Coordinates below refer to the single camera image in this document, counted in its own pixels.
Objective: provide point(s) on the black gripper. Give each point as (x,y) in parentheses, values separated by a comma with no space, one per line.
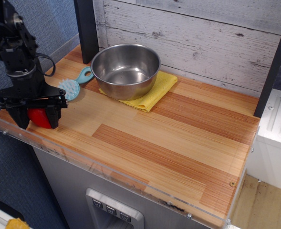
(30,90)

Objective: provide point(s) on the red plastic strawberry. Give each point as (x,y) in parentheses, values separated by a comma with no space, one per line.
(39,117)

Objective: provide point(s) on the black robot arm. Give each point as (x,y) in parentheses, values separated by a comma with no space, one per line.
(17,45)

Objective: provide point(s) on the stainless steel pot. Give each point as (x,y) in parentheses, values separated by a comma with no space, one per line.
(126,71)

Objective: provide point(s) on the light blue scrub brush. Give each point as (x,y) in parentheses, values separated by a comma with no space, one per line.
(72,87)

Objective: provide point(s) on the clear acrylic edge guard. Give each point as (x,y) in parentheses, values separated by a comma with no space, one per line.
(187,153)

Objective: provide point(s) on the grey toy fridge cabinet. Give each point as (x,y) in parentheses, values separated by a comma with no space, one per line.
(70,182)

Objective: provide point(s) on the yellow object bottom left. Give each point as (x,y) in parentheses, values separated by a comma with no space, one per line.
(17,224)

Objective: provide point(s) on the silver dispenser button panel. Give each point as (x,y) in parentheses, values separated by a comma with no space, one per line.
(108,213)

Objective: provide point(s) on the yellow folded cloth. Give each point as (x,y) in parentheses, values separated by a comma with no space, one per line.
(164,82)

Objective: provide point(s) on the white grooved sink unit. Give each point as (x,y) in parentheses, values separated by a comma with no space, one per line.
(270,123)

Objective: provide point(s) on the black left vertical post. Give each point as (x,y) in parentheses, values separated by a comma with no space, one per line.
(84,10)

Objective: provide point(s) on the black vertical post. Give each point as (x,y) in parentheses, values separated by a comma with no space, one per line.
(269,83)
(84,10)

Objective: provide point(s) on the black right vertical post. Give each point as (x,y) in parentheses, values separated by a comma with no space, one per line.
(269,83)

